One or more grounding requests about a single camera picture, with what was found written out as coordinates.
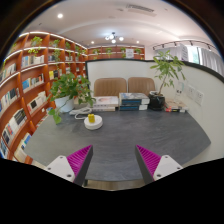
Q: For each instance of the ceiling air vent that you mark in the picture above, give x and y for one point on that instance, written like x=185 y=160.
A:
x=140 y=8

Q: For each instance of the tall plant in black pot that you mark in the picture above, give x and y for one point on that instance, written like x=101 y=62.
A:
x=156 y=101

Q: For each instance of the white wall outlet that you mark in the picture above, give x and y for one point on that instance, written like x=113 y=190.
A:
x=190 y=91
x=199 y=97

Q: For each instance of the multi-bulb ceiling lamp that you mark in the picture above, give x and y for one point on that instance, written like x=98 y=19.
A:
x=113 y=37

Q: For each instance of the thick dark grey-covered book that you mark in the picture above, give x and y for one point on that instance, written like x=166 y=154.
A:
x=133 y=97

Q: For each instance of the pothos plant in white pot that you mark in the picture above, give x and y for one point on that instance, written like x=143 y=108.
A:
x=68 y=88

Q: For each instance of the thick dark blue book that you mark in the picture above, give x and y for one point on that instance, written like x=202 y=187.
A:
x=131 y=107

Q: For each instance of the recessed ceiling spotlights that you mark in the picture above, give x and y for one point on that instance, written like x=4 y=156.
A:
x=60 y=15

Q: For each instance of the tan leather chair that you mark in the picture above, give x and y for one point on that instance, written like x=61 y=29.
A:
x=110 y=87
x=141 y=86

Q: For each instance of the clear acrylic sign stand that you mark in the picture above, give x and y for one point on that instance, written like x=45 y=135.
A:
x=181 y=89

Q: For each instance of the black track light rail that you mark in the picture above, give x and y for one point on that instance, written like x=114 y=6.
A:
x=180 y=42

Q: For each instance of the thin white book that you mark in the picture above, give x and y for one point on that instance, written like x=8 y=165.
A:
x=104 y=109

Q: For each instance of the white book with pink cover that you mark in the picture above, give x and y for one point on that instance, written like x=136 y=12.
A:
x=106 y=100

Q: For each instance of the small yellow charger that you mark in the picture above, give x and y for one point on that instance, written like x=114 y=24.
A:
x=91 y=118

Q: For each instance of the orange wooden bookshelf unit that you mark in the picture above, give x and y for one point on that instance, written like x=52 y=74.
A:
x=30 y=83

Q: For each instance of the sheer white curtain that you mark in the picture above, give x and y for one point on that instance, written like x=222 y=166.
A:
x=176 y=53

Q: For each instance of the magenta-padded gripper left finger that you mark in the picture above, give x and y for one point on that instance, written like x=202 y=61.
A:
x=63 y=166

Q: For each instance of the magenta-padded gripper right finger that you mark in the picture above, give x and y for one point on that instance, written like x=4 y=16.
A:
x=163 y=165

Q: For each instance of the stack of red-edged books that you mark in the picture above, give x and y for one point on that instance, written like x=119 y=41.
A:
x=175 y=106

